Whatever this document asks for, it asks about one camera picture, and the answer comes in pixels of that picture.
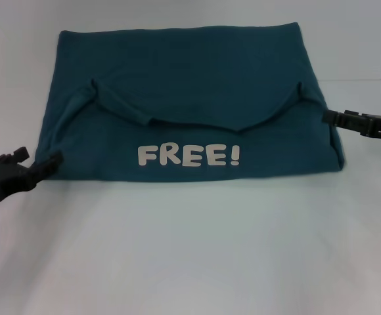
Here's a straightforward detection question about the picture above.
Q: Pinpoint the blue shirt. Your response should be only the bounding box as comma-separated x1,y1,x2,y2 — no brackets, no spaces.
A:
34,22,347,183

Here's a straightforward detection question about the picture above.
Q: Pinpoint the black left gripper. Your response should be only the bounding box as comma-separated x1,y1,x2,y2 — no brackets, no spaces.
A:
0,147,64,215

